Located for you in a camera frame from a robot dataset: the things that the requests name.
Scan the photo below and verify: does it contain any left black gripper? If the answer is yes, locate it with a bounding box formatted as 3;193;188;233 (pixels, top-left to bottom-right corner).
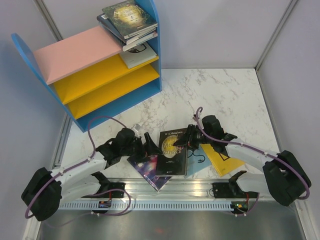
121;132;163;164

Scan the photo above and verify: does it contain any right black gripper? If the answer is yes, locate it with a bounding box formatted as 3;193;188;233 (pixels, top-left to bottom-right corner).
173;124;213;150

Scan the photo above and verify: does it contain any black Moon and Sixpence book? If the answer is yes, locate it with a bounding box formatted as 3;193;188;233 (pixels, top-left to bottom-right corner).
155;128;188;177

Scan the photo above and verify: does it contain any grey letter G book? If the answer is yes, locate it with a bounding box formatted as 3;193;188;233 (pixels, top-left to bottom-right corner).
119;42;158;69

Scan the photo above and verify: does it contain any green Alice Wonderland book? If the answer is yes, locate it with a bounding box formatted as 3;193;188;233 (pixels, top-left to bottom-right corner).
102;0;158;39

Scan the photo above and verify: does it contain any teal ocean cover book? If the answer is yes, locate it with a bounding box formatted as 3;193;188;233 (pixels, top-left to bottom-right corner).
122;38;153;52

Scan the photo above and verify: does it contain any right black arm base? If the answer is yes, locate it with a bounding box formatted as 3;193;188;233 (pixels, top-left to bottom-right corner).
212;170;258;199

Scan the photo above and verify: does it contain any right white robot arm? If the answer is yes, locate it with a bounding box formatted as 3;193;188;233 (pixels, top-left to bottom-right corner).
173;115;312;207

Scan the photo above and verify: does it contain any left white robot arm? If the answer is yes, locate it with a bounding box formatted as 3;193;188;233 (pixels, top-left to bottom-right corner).
21;127;163;222

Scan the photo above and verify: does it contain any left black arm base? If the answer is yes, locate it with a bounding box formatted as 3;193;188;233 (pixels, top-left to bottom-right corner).
83;172;126;200

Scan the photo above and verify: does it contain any dark purple book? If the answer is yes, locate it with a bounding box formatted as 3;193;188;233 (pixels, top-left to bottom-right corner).
127;155;172;192

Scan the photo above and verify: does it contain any light blue fish book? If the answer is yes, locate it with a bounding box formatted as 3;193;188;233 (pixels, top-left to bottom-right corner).
184;145;212;178

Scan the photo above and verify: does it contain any yellow letter L book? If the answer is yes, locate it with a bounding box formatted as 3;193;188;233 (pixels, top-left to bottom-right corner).
200;144;245;177

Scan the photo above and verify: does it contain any blue pink yellow bookshelf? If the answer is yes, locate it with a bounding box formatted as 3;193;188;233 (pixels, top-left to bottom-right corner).
11;0;163;132

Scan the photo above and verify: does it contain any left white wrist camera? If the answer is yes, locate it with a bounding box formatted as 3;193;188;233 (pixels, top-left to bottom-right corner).
132;124;142;135

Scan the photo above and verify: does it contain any aluminium mounting rail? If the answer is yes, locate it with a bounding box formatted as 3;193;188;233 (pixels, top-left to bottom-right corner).
60;176;229;205

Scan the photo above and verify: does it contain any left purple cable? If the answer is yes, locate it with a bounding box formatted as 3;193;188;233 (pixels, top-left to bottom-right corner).
24;116;128;220

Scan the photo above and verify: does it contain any purple cable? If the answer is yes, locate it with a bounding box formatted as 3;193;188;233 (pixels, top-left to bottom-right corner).
192;106;312;201
24;116;128;220

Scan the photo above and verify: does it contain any white slotted cable duct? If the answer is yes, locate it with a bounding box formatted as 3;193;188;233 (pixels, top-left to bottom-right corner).
59;200;245;212

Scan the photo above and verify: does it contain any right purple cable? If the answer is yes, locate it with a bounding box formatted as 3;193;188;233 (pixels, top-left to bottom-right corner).
192;106;312;201

